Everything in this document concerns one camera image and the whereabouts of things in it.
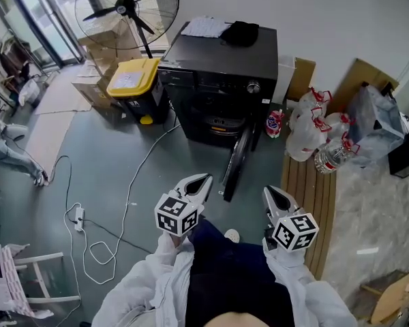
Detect wooden slatted board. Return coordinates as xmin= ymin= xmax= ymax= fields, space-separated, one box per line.
xmin=280 ymin=154 xmax=339 ymax=281

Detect black bin with yellow lid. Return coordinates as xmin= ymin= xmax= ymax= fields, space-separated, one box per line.
xmin=106 ymin=57 xmax=172 ymax=126

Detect white chair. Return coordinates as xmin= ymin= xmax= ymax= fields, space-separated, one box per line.
xmin=12 ymin=251 xmax=82 ymax=307

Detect large black floor fan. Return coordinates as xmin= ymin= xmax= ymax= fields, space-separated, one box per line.
xmin=74 ymin=0 xmax=181 ymax=61

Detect black washing machine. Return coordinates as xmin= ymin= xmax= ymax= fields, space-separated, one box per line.
xmin=157 ymin=21 xmax=279 ymax=153

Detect large brown cardboard sheet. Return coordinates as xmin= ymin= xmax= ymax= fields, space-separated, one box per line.
xmin=326 ymin=57 xmax=400 ymax=116

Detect white cable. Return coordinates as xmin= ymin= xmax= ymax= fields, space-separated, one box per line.
xmin=63 ymin=123 xmax=182 ymax=285

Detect black cloth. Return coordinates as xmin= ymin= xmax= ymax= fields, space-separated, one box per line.
xmin=219 ymin=20 xmax=260 ymax=48

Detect white device with patterned cloth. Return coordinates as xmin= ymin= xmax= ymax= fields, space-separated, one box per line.
xmin=0 ymin=240 xmax=45 ymax=320

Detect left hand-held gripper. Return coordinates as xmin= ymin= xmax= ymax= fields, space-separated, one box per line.
xmin=154 ymin=172 xmax=214 ymax=238

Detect dark chair with clutter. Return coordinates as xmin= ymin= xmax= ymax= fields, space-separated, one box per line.
xmin=0 ymin=34 xmax=33 ymax=83

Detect black box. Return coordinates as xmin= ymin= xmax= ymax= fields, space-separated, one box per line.
xmin=387 ymin=122 xmax=409 ymax=179

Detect black round washing machine door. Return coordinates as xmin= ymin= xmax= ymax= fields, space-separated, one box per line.
xmin=220 ymin=119 xmax=257 ymax=203

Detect white patterned cloth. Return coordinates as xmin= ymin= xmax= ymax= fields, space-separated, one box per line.
xmin=180 ymin=16 xmax=233 ymax=39

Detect person's right forearm white sleeve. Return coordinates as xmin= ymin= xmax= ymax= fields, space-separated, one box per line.
xmin=261 ymin=243 xmax=359 ymax=327

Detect white flat panel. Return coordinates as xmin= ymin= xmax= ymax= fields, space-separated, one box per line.
xmin=271 ymin=55 xmax=297 ymax=106

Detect person's dark trousers legs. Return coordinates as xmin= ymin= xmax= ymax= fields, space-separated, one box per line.
xmin=186 ymin=216 xmax=296 ymax=327

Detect clear plastic bag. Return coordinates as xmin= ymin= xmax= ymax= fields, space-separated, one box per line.
xmin=346 ymin=84 xmax=407 ymax=168

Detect flat cardboard floor sheet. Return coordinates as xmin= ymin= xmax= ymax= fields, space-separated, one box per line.
xmin=26 ymin=69 xmax=93 ymax=172

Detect person's white shoe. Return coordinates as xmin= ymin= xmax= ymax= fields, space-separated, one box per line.
xmin=224 ymin=228 xmax=241 ymax=244

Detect small brown cardboard sheet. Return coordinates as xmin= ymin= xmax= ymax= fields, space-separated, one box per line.
xmin=285 ymin=57 xmax=317 ymax=102

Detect stack of cardboard boxes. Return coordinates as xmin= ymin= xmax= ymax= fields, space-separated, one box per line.
xmin=76 ymin=20 xmax=144 ymax=81

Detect person's left forearm white sleeve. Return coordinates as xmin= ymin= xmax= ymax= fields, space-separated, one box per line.
xmin=91 ymin=232 xmax=196 ymax=327

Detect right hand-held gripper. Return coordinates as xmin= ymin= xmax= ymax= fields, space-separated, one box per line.
xmin=261 ymin=185 xmax=320 ymax=253

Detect folded brown cardboard piece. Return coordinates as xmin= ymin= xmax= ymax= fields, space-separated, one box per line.
xmin=360 ymin=269 xmax=409 ymax=327

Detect white plastic bag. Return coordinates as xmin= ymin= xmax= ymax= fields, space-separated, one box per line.
xmin=18 ymin=78 xmax=42 ymax=108

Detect white power strip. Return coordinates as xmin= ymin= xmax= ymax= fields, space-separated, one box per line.
xmin=74 ymin=206 xmax=86 ymax=232

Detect black cable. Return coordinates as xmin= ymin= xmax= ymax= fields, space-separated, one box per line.
xmin=44 ymin=154 xmax=154 ymax=327

